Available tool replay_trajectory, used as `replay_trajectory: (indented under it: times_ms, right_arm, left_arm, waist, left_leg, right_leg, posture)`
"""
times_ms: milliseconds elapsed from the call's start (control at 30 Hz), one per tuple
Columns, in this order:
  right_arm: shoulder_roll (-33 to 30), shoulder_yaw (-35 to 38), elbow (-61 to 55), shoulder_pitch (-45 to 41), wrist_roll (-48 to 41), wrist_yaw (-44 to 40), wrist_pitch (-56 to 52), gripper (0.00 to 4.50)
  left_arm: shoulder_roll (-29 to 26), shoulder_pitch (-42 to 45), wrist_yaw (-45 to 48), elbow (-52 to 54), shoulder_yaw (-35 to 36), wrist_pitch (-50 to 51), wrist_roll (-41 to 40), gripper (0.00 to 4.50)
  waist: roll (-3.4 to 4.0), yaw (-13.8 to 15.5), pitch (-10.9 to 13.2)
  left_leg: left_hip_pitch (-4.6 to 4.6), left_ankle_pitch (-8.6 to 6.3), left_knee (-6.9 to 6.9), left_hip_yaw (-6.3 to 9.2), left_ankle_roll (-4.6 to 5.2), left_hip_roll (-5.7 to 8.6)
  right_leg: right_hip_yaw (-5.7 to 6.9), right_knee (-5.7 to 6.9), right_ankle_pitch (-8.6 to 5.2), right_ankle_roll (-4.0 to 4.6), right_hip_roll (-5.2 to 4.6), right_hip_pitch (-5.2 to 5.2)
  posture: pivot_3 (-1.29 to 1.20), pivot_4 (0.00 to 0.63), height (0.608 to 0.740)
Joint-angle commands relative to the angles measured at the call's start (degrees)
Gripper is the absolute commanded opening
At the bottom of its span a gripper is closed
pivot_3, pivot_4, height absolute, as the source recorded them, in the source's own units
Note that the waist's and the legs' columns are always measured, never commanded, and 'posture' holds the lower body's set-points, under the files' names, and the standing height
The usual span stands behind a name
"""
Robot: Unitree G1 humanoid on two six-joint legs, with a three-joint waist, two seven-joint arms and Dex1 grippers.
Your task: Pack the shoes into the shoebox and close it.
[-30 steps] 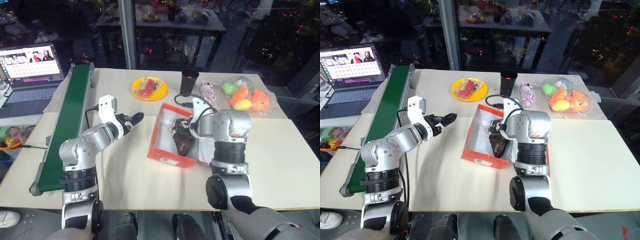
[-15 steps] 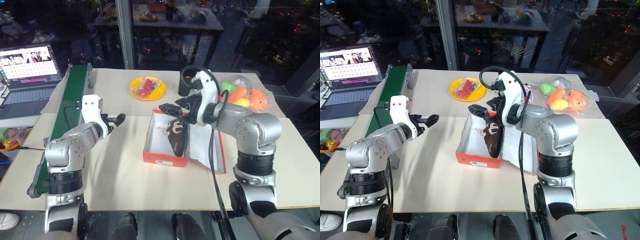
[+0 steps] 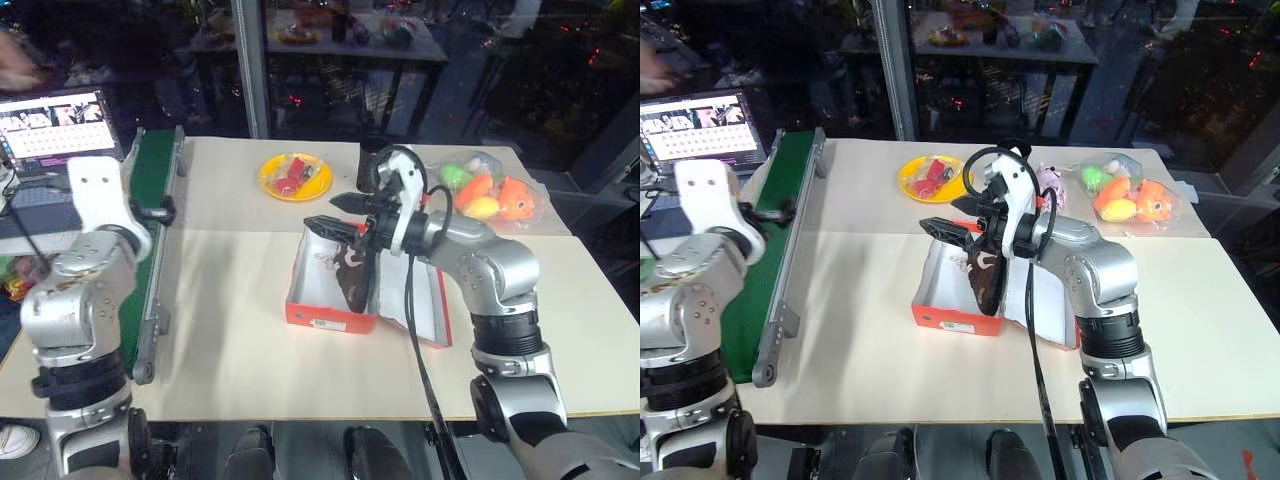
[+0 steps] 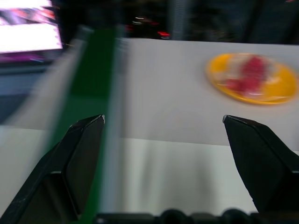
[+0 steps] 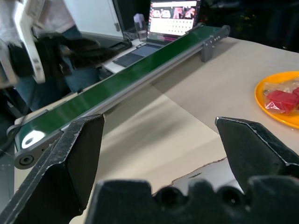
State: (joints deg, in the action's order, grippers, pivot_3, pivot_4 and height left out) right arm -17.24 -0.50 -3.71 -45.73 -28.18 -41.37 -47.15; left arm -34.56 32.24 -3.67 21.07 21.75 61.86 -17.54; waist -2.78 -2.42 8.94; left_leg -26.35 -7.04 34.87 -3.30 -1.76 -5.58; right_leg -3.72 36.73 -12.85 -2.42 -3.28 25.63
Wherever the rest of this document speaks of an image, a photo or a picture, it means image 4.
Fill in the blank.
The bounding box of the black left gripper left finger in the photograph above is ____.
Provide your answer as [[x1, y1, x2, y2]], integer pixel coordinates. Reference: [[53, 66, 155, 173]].
[[0, 114, 106, 224]]

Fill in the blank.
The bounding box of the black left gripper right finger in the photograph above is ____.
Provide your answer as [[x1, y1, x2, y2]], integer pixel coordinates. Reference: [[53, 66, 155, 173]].
[[222, 114, 299, 213]]

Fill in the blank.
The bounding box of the yellow plate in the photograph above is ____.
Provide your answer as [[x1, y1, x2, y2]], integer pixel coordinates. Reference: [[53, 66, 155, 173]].
[[205, 52, 299, 105]]

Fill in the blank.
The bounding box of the red food in clear wrap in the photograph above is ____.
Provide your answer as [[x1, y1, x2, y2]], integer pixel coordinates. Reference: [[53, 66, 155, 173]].
[[216, 54, 282, 96]]

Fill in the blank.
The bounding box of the bright monitor screen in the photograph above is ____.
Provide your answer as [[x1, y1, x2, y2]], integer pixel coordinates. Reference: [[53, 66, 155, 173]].
[[0, 0, 64, 55]]

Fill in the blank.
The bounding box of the grey vertical pole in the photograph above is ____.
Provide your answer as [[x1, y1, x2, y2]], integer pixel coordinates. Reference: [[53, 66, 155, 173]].
[[168, 0, 187, 41]]

